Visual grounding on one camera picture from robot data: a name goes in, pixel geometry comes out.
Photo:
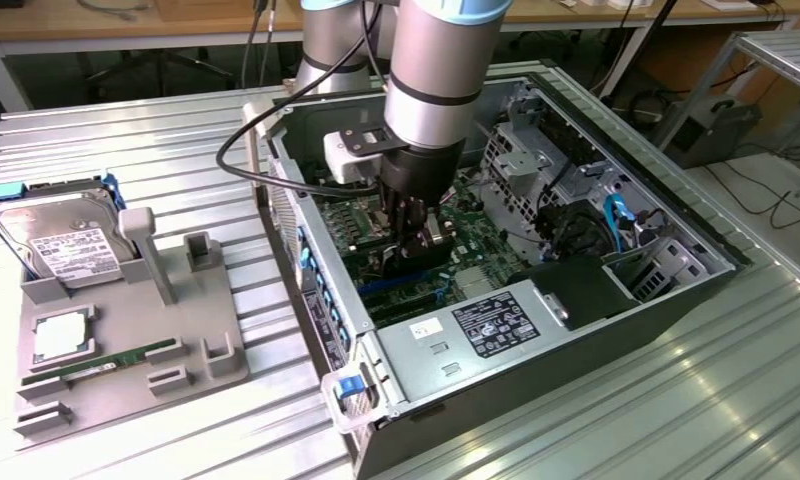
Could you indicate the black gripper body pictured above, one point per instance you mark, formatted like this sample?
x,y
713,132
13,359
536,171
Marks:
x,y
420,172

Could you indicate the graphics card with silver bracket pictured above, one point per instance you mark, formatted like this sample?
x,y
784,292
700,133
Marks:
x,y
422,261

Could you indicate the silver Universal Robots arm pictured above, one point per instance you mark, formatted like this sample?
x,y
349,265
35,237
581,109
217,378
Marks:
x,y
433,75

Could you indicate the silver CPU socket cover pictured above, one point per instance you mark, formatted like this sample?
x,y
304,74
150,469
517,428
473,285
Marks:
x,y
437,227

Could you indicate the green motherboard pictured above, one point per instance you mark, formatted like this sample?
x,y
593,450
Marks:
x,y
469,250

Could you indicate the silver chipset heatsink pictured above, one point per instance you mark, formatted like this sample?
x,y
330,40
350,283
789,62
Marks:
x,y
476,282

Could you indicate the silver metal drive cage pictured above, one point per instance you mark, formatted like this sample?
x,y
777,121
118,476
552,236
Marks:
x,y
526,165

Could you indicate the silver power supply unit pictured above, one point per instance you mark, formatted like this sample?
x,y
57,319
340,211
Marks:
x,y
426,365

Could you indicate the blue case latch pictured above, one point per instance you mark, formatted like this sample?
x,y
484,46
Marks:
x,y
348,386

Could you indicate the grey 3D-printed parts rack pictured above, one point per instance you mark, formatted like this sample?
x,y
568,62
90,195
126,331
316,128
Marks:
x,y
173,340

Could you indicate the blue plastic disk caddy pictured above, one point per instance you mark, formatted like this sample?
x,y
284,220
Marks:
x,y
109,190

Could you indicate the black open PC case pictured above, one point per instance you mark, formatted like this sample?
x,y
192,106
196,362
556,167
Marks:
x,y
480,440

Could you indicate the black office chair base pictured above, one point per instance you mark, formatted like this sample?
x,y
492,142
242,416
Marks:
x,y
159,65

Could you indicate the black box device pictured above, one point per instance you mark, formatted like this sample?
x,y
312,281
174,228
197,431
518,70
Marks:
x,y
716,130

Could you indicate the wooden desk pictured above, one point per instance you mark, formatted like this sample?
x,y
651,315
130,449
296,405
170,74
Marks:
x,y
173,22

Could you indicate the silver hard disk drive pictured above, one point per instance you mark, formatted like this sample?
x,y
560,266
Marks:
x,y
59,240

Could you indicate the green RAM stick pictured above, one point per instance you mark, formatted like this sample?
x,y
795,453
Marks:
x,y
106,361

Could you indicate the silver CPU chip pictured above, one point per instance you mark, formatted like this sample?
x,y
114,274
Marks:
x,y
59,336

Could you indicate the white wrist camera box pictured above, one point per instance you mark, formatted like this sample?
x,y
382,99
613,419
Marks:
x,y
346,162

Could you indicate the aluminium frame table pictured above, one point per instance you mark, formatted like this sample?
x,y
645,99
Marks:
x,y
773,55

